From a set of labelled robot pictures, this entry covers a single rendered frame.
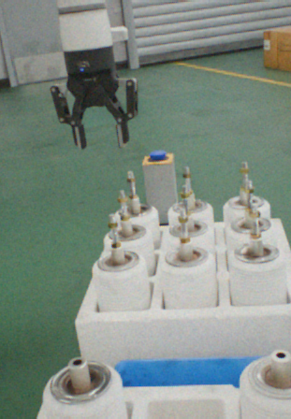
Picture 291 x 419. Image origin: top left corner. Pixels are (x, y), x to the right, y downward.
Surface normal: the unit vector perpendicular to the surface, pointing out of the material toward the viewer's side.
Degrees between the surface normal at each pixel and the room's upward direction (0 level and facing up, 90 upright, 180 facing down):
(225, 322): 90
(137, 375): 88
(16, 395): 0
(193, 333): 90
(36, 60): 90
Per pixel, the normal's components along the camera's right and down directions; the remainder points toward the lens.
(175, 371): -0.11, 0.35
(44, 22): 0.29, 0.33
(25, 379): -0.11, -0.92
